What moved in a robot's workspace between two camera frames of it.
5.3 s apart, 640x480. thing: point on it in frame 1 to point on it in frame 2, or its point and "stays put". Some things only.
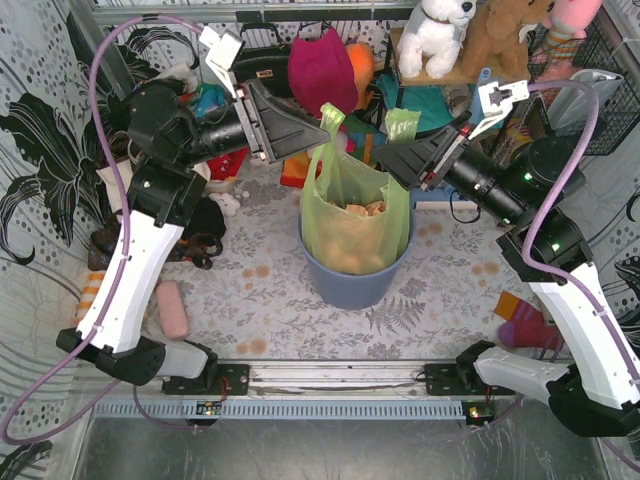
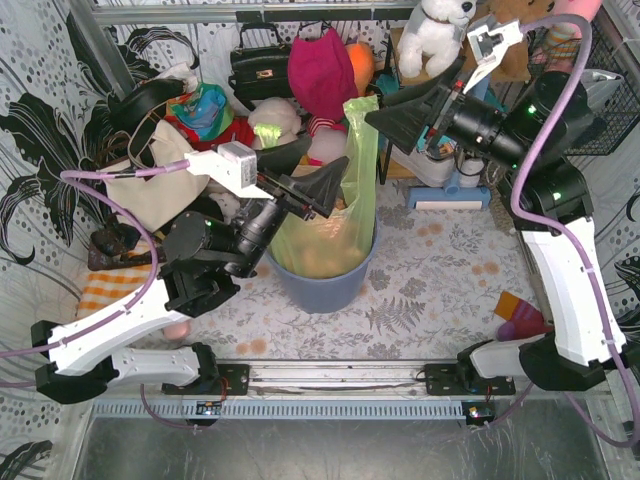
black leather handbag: x=267 y=64 stays put
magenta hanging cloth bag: x=320 y=71 stays put
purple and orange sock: x=526 y=325 stays put
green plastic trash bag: x=356 y=216 to x=335 y=240
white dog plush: x=433 y=34 stays put
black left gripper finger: x=274 y=132 to x=319 y=191
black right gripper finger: x=422 y=165 to x=407 y=120
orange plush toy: x=364 y=68 stays put
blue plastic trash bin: x=352 y=291 to x=327 y=295
